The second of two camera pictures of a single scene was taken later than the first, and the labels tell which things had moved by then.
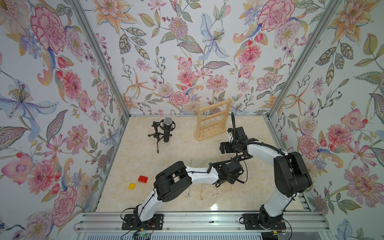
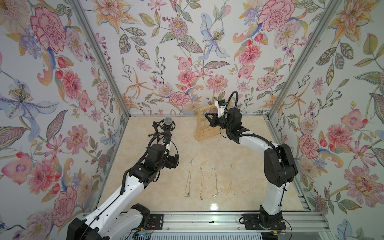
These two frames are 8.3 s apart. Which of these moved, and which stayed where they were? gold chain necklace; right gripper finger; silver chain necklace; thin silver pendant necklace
Moved: right gripper finger
Stayed: thin silver pendant necklace; silver chain necklace; gold chain necklace
